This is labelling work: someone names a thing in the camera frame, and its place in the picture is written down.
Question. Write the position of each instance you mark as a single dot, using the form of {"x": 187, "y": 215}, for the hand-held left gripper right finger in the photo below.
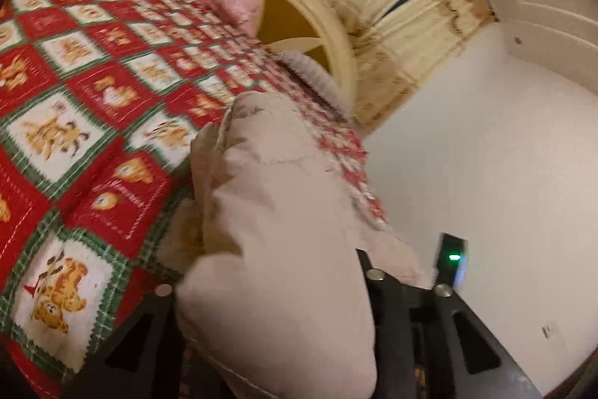
{"x": 392, "y": 333}

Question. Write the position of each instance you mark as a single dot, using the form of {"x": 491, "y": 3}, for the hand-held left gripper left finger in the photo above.
{"x": 168, "y": 347}

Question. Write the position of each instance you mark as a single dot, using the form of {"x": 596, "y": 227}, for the beige quilted puffer jacket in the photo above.
{"x": 280, "y": 240}

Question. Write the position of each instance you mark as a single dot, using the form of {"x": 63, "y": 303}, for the striped pillow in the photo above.
{"x": 317, "y": 76}

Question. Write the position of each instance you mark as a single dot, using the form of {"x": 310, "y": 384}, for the cream wooden bed headboard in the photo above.
{"x": 327, "y": 34}

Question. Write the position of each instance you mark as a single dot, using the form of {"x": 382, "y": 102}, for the red printed patchwork bedspread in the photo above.
{"x": 93, "y": 100}

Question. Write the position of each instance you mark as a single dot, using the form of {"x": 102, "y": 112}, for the pink crumpled blanket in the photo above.
{"x": 233, "y": 1}

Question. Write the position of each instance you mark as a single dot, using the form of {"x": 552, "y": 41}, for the white wall socket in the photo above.
{"x": 550, "y": 329}

